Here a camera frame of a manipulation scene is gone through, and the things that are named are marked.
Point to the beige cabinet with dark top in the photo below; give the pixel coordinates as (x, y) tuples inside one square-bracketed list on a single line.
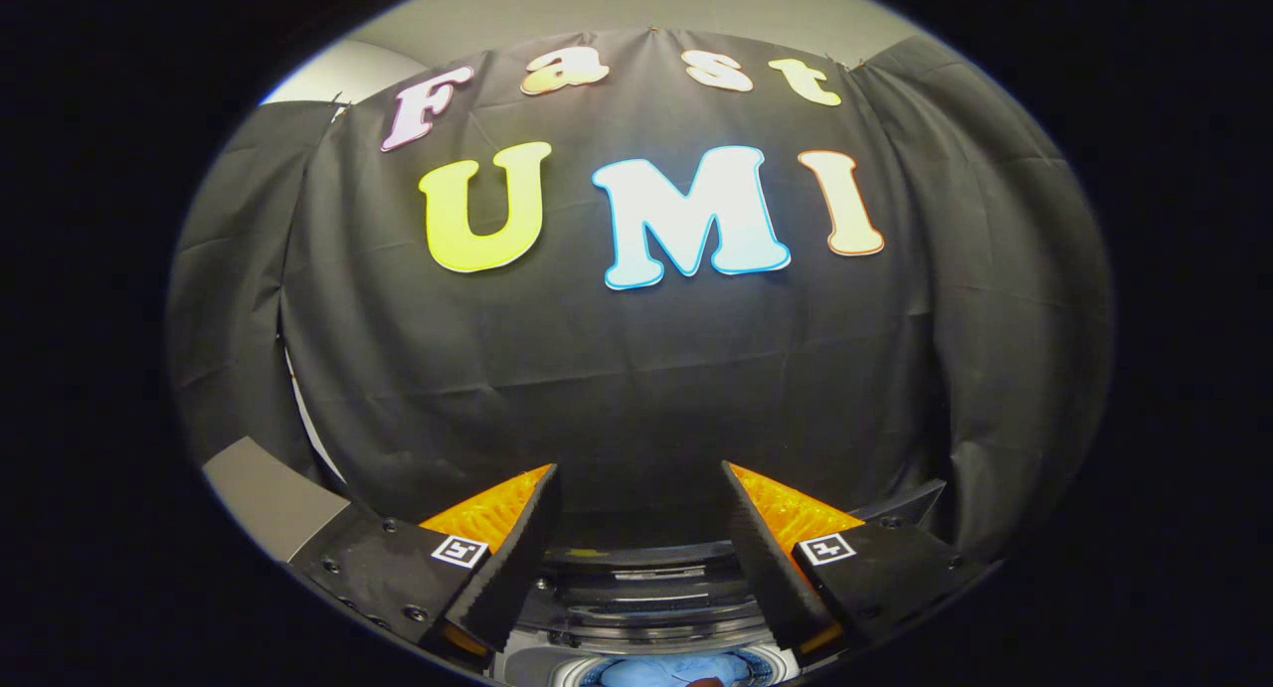
[(269, 498)]

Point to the black backdrop cloth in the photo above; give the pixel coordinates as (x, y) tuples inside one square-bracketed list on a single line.
[(617, 389)]

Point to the light blue polo shirt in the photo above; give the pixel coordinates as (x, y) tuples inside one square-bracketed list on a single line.
[(656, 673)]

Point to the grey washing machine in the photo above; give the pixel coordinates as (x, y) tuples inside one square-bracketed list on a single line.
[(646, 617)]

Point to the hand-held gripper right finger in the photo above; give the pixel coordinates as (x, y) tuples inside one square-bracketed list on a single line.
[(766, 558)]

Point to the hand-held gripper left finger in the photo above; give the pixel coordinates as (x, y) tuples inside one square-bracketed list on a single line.
[(507, 568)]

